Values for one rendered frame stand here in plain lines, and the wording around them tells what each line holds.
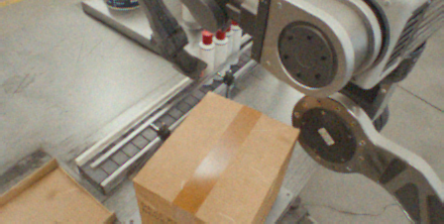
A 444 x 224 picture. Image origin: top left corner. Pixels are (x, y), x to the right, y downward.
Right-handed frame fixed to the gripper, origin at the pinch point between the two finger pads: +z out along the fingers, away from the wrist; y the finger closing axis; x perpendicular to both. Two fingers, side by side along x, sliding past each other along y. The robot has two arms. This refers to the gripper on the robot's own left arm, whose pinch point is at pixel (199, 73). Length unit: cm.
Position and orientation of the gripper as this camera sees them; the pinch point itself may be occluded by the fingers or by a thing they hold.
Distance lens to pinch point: 120.0
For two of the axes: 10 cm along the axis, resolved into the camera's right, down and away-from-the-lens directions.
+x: -5.2, 8.5, -0.4
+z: 3.2, 2.4, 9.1
